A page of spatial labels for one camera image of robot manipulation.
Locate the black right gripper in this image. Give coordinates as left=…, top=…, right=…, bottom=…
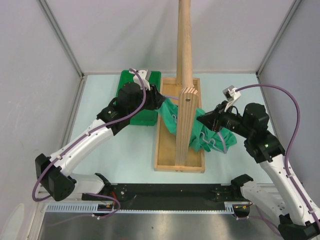
left=196, top=100, right=253, bottom=139

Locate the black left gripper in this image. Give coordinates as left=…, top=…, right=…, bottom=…
left=128, top=83, right=166, bottom=118

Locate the green tank top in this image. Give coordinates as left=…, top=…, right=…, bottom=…
left=156, top=97, right=238, bottom=153

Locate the lilac wire hanger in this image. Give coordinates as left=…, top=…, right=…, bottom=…
left=163, top=94, right=228, bottom=154

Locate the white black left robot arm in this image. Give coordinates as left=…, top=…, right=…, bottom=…
left=35, top=82, right=166, bottom=202

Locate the green plastic bin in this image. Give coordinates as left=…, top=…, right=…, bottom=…
left=112, top=70, right=161, bottom=126

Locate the wooden clothes rack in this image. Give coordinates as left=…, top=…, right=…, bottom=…
left=154, top=0, right=205, bottom=173

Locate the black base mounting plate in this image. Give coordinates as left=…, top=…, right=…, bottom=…
left=98, top=183, right=247, bottom=202

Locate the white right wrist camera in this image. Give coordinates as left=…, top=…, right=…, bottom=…
left=222, top=85, right=241, bottom=112

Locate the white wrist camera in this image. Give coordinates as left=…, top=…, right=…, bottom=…
left=222, top=85, right=241, bottom=112
left=129, top=68, right=151, bottom=91

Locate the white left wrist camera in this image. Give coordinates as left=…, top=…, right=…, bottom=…
left=129, top=68, right=151, bottom=91

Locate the white slotted cable duct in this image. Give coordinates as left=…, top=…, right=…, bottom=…
left=45, top=200, right=250, bottom=215

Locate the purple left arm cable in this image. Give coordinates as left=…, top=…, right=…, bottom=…
left=32, top=68, right=148, bottom=220

